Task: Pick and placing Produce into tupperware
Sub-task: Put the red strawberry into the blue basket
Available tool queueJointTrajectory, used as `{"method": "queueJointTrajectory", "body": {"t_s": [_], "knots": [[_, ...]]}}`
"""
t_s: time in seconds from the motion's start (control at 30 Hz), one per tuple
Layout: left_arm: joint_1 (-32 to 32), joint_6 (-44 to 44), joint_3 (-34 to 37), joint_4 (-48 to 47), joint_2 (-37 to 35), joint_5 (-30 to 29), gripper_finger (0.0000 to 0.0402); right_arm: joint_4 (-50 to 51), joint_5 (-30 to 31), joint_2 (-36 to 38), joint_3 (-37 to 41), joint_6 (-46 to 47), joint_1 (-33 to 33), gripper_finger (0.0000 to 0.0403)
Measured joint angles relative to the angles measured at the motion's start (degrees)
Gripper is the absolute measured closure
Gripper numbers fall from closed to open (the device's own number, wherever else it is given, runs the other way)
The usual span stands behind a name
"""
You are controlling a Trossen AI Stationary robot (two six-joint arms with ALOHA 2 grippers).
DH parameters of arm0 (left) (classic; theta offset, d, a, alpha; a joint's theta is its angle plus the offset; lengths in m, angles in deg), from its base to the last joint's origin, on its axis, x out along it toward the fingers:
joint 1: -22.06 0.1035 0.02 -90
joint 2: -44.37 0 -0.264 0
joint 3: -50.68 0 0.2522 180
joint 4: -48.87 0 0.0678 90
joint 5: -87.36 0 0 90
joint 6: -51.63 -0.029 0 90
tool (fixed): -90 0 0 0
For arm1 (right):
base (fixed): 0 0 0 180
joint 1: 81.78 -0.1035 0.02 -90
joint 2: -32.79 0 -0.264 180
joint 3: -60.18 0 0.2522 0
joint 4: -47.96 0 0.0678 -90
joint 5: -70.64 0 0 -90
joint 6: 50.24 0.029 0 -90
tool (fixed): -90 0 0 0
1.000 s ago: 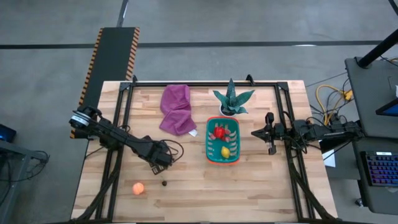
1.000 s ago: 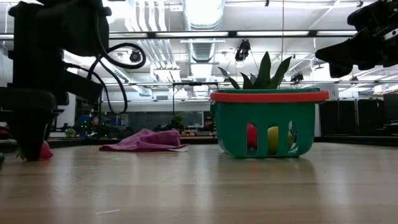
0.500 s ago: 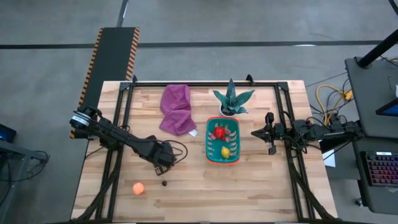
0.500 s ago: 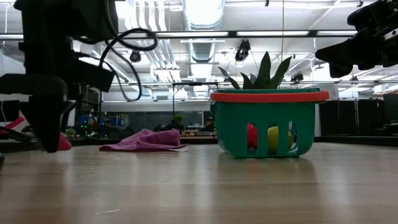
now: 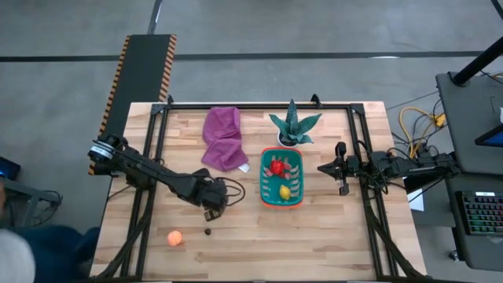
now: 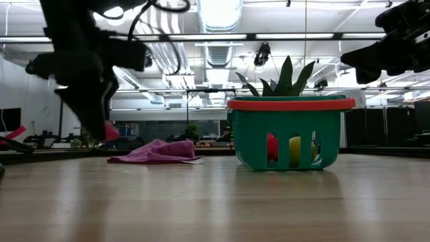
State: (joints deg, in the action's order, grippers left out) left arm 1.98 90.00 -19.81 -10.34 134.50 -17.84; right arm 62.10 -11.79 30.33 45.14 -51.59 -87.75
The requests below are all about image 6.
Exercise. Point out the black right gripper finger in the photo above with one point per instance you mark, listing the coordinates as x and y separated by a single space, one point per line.
366 55

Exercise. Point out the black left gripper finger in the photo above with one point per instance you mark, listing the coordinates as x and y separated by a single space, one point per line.
90 107
112 94

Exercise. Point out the small pink fruit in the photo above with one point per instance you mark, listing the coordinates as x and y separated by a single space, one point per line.
112 132

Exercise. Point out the yellow lemon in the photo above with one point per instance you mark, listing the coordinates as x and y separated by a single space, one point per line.
295 151

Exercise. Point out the red tomato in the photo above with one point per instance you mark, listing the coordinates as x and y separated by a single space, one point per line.
272 148

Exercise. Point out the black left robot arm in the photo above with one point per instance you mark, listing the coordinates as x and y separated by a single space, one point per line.
67 17

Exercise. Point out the purple cloth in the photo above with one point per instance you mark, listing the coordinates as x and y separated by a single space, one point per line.
158 153

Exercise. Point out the black monitor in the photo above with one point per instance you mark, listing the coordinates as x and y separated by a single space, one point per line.
10 119

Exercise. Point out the green snake plant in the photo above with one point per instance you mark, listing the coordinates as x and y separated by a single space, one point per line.
285 80

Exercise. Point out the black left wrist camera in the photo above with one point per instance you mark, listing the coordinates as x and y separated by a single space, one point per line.
129 55

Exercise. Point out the black overhead camera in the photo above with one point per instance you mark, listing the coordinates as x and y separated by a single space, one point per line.
262 55

